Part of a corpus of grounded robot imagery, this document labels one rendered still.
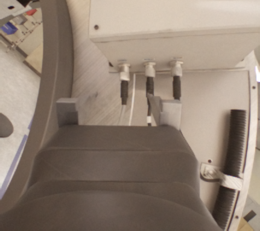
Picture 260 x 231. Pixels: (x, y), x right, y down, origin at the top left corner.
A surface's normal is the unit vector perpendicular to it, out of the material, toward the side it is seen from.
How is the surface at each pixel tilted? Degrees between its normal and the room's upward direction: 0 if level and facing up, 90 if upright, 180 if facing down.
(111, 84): 90
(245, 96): 90
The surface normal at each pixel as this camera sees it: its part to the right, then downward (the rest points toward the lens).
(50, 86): -0.18, -0.14
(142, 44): -0.01, 0.99
